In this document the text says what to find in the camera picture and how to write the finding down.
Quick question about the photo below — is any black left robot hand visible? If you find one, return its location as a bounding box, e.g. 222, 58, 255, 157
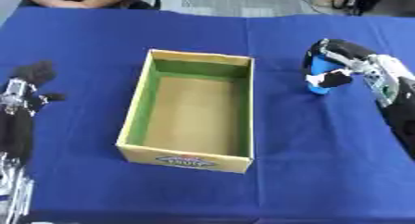
1, 59, 69, 117

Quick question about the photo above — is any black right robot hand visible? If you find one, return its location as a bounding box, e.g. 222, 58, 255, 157
299, 38, 380, 89

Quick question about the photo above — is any tan cardboard box green inside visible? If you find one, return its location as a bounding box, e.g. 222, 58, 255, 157
115, 48, 257, 175

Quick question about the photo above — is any blue cylinder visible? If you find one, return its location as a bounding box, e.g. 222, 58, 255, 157
306, 54, 346, 95

